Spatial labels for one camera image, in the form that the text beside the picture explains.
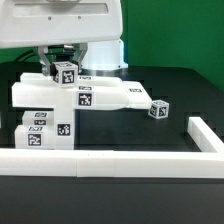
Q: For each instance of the white U-shaped obstacle fence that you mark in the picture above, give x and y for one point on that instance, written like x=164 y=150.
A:
x=207 y=162

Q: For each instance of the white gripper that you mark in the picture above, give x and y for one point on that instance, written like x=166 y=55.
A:
x=32 y=23

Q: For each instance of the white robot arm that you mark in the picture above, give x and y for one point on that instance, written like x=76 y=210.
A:
x=101 y=55

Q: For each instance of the white chair seat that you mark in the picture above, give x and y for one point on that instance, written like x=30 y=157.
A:
x=61 y=134

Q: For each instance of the white chair back frame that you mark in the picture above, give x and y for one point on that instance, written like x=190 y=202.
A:
x=89 y=93

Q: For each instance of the white tagged cube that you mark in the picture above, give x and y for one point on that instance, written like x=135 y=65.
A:
x=159 y=109
x=66 y=73

